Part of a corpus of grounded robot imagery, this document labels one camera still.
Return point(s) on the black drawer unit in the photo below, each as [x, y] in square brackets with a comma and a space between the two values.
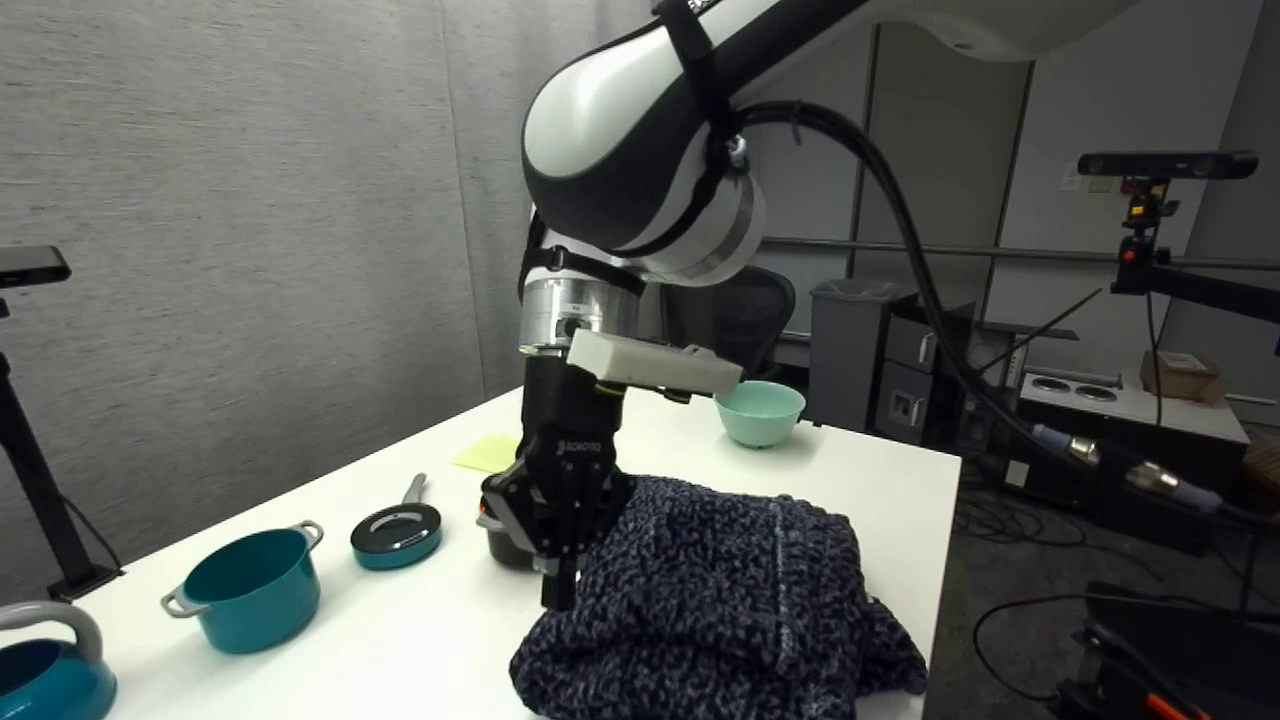
[925, 380]

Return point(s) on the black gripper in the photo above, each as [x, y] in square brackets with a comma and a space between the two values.
[572, 443]

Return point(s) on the black case orange detail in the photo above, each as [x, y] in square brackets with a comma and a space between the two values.
[1173, 652]

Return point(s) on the brown cardboard box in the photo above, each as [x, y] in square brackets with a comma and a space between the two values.
[1185, 376]

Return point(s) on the grey metal cabinet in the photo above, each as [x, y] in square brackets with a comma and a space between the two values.
[844, 354]

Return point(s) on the black bar camera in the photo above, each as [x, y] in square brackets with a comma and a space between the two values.
[1165, 167]

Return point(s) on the black tripod stand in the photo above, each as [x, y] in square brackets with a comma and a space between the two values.
[35, 466]

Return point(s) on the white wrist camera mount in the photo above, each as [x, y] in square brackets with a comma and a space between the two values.
[643, 362]

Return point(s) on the white black Franka robot arm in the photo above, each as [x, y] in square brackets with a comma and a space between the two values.
[643, 146]

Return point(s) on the black camera boom mount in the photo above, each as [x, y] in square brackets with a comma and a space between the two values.
[1173, 279]

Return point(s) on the black mesh office chair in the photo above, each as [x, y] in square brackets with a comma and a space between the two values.
[765, 320]

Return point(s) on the grey curtain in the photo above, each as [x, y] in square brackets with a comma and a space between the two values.
[264, 203]

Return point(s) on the yellow-green plastic piece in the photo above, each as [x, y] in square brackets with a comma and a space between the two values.
[482, 454]

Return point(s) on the dark blue knitted blanket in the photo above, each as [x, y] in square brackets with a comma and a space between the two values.
[734, 600]

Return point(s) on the mint green bowl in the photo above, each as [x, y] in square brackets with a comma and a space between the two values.
[761, 413]

